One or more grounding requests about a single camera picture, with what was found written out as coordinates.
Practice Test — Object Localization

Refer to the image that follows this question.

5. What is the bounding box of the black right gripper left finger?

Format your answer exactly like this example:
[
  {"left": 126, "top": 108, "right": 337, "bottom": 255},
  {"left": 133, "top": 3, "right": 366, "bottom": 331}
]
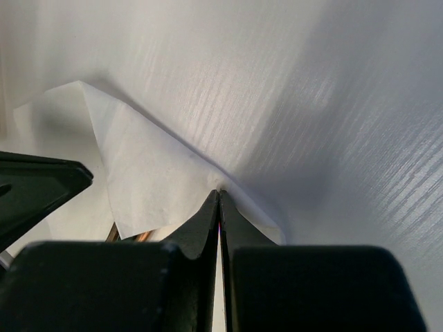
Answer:
[{"left": 1, "top": 191, "right": 219, "bottom": 331}]

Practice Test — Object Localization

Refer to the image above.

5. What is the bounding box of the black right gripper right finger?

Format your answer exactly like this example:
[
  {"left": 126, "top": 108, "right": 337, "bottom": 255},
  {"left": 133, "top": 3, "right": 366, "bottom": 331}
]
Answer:
[{"left": 219, "top": 191, "right": 426, "bottom": 331}]

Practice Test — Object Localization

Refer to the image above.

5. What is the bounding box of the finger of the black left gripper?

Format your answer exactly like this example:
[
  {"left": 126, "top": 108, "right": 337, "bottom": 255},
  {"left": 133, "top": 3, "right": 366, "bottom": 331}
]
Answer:
[{"left": 1, "top": 151, "right": 93, "bottom": 251}]

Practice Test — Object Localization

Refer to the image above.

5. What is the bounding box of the copper spoon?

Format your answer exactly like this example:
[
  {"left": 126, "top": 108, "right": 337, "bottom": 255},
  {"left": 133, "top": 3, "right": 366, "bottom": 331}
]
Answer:
[{"left": 134, "top": 230, "right": 154, "bottom": 242}]

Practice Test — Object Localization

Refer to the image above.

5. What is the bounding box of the gold fork green handle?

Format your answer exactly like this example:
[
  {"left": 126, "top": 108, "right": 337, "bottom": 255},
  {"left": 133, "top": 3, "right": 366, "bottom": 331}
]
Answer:
[{"left": 105, "top": 223, "right": 120, "bottom": 242}]

